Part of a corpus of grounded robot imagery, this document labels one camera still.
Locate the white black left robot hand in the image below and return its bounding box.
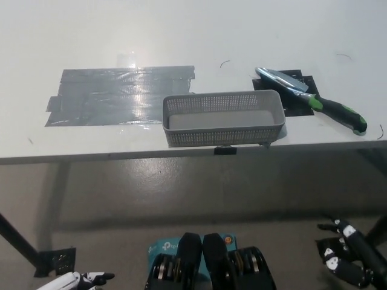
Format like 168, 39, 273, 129
36, 271, 115, 290

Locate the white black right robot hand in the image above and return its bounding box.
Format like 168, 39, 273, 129
316, 217, 386, 288

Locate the garden trowel green black handle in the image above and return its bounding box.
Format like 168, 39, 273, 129
255, 66, 368, 135

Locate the black table leg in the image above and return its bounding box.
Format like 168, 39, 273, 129
364, 216, 387, 247
0, 213, 43, 271

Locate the teal tp-link box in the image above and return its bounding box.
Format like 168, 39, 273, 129
147, 233, 238, 272

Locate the black tape patch on table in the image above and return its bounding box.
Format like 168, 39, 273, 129
252, 69, 320, 117

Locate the small black tape strip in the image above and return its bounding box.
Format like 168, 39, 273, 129
213, 146, 238, 156

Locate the grey perforated plastic basket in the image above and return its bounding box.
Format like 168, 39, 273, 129
162, 89, 287, 149

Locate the grey duct tape patch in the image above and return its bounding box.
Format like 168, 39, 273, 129
44, 65, 203, 127

